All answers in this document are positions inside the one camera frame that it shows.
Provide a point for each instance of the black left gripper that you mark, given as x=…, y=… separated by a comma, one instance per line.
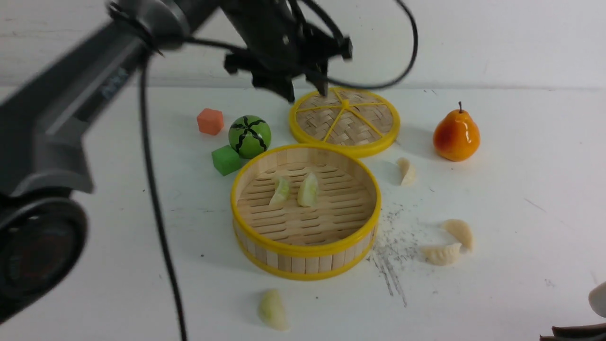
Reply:
x=281, y=44

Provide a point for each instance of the pale green dumpling front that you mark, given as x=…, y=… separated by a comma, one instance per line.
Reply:
x=271, y=311

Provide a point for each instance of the pale green dumpling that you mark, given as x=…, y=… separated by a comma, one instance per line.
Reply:
x=307, y=195
x=282, y=190
x=271, y=311

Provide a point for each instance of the white pleated dumpling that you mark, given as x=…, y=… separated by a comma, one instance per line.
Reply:
x=444, y=255

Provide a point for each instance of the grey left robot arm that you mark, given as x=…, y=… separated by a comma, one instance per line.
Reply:
x=43, y=231

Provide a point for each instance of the woven bamboo steamer lid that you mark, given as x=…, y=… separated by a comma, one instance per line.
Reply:
x=357, y=122

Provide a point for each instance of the bamboo steamer tray yellow rims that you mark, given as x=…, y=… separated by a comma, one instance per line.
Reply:
x=306, y=243

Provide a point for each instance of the green toy watermelon ball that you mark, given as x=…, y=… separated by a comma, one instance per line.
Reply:
x=250, y=136

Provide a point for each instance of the orange foam cube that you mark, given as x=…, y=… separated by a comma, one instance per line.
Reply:
x=210, y=121

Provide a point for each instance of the green foam cube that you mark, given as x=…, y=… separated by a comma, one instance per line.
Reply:
x=226, y=160

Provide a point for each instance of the pale green dumpling left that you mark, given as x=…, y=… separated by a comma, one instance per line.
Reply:
x=282, y=190

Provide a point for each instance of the pale green dumpling middle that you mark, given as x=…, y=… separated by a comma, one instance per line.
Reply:
x=307, y=195

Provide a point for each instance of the orange toy pear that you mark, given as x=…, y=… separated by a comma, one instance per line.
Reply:
x=457, y=137

